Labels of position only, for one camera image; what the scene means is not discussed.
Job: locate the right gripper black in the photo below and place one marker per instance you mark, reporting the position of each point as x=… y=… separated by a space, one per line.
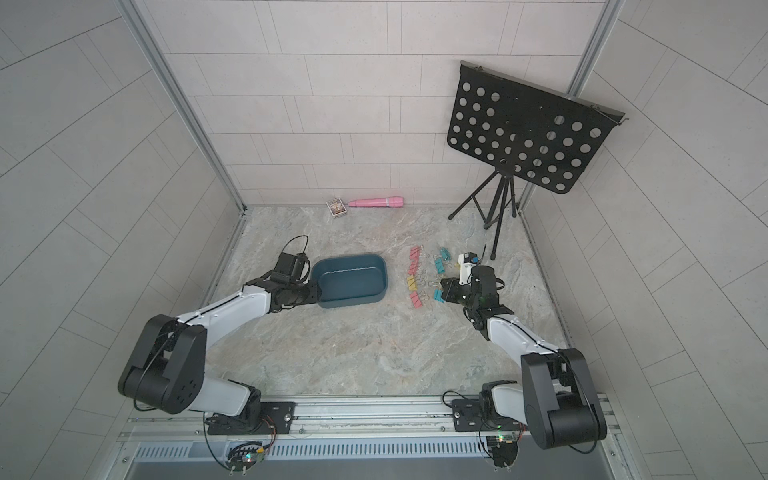
x=451 y=292

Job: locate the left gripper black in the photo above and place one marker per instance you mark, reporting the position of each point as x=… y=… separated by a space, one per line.
x=315 y=295

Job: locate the teal plastic storage box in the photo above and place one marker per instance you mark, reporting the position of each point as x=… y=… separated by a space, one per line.
x=350 y=280

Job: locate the pink binder clip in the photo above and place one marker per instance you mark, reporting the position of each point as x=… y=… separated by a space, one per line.
x=414 y=252
x=415 y=299
x=413 y=267

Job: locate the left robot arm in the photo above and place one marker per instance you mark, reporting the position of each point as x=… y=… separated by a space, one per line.
x=166 y=369

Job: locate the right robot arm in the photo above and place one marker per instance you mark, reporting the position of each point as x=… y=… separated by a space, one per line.
x=557 y=400

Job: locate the small card box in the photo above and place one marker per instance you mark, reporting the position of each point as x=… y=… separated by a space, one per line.
x=336 y=207

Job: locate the pink microphone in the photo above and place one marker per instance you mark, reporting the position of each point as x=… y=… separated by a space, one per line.
x=386 y=202

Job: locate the right controller board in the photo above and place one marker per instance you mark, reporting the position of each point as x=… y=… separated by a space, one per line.
x=502 y=452

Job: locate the controller board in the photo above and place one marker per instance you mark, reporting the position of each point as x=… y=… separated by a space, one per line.
x=502 y=452
x=241 y=458

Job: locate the left controller board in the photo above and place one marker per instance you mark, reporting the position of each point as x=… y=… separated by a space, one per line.
x=241 y=458

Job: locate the black music stand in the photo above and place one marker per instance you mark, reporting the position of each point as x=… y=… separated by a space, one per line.
x=524 y=131

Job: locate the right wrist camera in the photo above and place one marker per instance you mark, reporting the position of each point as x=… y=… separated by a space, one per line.
x=467 y=262

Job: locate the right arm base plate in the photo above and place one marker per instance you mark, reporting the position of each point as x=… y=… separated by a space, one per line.
x=468 y=417

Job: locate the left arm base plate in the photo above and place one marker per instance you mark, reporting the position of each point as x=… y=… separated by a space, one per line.
x=265 y=418

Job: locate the aluminium rail frame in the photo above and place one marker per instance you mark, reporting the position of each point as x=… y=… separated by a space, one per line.
x=319 y=417

